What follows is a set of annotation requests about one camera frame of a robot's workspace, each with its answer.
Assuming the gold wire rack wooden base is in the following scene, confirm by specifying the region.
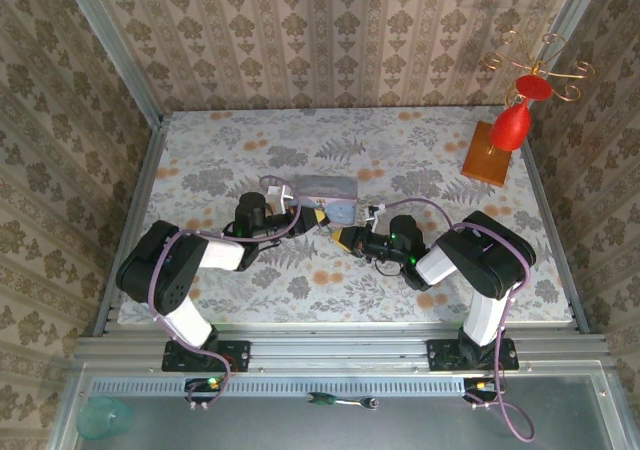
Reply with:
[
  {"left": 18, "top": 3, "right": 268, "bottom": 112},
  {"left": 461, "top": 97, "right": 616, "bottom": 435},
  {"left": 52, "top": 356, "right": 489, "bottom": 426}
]
[{"left": 460, "top": 29, "right": 596, "bottom": 189}]

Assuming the red wine glass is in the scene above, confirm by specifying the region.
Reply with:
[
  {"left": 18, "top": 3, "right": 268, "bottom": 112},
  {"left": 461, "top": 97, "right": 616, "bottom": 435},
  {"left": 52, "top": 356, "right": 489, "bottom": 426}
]
[{"left": 488, "top": 73, "right": 554, "bottom": 152}]

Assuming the black mounting plate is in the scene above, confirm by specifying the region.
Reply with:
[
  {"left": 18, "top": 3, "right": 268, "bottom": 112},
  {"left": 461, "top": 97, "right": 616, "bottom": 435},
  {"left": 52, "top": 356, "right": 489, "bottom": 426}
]
[
  {"left": 160, "top": 339, "right": 251, "bottom": 373},
  {"left": 426, "top": 338, "right": 520, "bottom": 372}
]

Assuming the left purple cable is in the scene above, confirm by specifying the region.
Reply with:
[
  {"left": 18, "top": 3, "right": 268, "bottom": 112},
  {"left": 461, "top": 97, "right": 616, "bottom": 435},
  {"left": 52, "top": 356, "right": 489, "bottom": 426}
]
[{"left": 147, "top": 174, "right": 304, "bottom": 411}]

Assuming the cartoon dog tin box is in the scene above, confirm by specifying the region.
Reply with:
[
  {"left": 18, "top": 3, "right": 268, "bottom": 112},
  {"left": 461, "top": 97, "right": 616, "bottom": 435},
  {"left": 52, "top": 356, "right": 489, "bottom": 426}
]
[{"left": 292, "top": 173, "right": 360, "bottom": 226}]

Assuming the purple cable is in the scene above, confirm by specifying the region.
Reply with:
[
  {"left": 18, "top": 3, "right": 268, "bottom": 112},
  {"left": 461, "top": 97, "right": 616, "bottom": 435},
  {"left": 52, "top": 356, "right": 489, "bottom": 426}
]
[
  {"left": 372, "top": 198, "right": 535, "bottom": 442},
  {"left": 147, "top": 174, "right": 304, "bottom": 411}
]

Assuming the right small connector board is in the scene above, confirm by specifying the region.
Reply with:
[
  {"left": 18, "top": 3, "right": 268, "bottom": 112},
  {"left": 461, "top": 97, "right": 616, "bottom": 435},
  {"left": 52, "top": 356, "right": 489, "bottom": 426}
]
[{"left": 463, "top": 377, "right": 506, "bottom": 404}]

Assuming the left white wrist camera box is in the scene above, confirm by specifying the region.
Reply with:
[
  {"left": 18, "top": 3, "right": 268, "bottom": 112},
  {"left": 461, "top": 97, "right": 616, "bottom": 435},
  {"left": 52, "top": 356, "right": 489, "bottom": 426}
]
[{"left": 266, "top": 182, "right": 296, "bottom": 210}]

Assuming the aluminium frame post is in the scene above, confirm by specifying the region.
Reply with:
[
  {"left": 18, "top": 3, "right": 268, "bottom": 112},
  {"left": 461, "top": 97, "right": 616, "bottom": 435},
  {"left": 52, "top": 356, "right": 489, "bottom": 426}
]
[
  {"left": 538, "top": 0, "right": 617, "bottom": 74},
  {"left": 57, "top": 0, "right": 167, "bottom": 127}
]

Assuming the floral table mat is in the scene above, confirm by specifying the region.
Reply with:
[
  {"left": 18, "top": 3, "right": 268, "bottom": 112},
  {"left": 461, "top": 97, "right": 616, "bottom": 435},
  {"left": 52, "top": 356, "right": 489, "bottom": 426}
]
[{"left": 119, "top": 107, "right": 574, "bottom": 326}]

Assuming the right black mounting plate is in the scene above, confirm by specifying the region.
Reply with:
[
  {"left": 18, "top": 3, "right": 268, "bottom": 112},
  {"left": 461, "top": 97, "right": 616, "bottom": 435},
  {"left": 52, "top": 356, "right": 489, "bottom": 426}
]
[{"left": 426, "top": 338, "right": 520, "bottom": 372}]

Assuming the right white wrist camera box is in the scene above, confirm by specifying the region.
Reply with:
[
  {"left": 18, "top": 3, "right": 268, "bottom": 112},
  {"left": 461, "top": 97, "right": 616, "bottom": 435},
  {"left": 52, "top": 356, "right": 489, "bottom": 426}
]
[{"left": 363, "top": 203, "right": 387, "bottom": 227}]

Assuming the grey slotted cable duct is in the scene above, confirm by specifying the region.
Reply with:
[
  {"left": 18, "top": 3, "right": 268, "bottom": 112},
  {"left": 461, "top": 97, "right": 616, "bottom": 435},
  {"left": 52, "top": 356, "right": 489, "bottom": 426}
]
[{"left": 89, "top": 377, "right": 469, "bottom": 399}]

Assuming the green handled ratchet wrench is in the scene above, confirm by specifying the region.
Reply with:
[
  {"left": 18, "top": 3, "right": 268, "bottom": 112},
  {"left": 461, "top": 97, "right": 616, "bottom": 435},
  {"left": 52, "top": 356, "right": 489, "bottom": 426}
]
[{"left": 305, "top": 392, "right": 380, "bottom": 411}]

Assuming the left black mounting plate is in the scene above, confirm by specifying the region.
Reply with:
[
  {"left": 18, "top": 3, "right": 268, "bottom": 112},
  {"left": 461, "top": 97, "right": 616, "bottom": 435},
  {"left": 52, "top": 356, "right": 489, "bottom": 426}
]
[{"left": 160, "top": 339, "right": 251, "bottom": 373}]

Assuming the aluminium frame rail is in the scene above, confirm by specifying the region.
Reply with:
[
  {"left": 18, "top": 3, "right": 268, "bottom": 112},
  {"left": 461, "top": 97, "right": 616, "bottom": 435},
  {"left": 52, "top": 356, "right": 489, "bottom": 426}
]
[{"left": 74, "top": 322, "right": 614, "bottom": 371}]

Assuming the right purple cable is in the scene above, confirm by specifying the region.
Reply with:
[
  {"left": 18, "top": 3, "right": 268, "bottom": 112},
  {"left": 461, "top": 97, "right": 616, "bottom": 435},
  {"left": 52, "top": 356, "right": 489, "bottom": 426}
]
[{"left": 372, "top": 198, "right": 535, "bottom": 442}]

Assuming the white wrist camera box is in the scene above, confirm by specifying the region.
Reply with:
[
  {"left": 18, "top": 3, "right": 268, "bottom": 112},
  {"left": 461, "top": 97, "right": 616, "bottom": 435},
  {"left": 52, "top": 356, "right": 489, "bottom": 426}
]
[
  {"left": 266, "top": 182, "right": 296, "bottom": 210},
  {"left": 363, "top": 203, "right": 387, "bottom": 227}
]

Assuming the small connector board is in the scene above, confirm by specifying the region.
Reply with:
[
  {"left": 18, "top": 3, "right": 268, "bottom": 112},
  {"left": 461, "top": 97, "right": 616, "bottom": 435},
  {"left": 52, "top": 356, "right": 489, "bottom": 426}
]
[
  {"left": 463, "top": 377, "right": 506, "bottom": 404},
  {"left": 184, "top": 377, "right": 226, "bottom": 404}
]

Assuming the teal plastic cup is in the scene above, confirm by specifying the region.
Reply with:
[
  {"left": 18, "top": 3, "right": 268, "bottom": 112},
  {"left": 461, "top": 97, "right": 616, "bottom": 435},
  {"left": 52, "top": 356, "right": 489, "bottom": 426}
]
[{"left": 75, "top": 395, "right": 135, "bottom": 441}]

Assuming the left small connector board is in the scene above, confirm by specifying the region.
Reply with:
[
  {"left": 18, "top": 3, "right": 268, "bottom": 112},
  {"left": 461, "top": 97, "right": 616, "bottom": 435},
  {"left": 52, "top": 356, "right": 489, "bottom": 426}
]
[{"left": 184, "top": 377, "right": 226, "bottom": 404}]

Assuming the grey metal bench plate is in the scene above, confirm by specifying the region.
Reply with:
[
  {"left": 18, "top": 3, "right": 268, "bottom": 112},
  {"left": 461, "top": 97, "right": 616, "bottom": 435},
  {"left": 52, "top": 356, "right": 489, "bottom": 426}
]
[{"left": 49, "top": 362, "right": 640, "bottom": 450}]

